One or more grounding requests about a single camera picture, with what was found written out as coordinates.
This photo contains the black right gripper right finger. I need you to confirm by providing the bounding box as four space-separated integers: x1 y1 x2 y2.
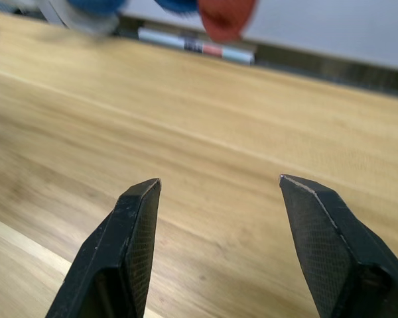
278 174 398 318

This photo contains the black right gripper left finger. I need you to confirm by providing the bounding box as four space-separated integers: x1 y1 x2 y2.
44 178 162 318

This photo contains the white marker pen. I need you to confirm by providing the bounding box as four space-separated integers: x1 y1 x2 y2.
137 27 255 65

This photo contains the blue sock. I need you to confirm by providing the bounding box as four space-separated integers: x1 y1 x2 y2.
66 0 129 17
152 0 200 18

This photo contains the red sock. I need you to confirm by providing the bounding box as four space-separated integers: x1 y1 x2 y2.
197 0 260 42

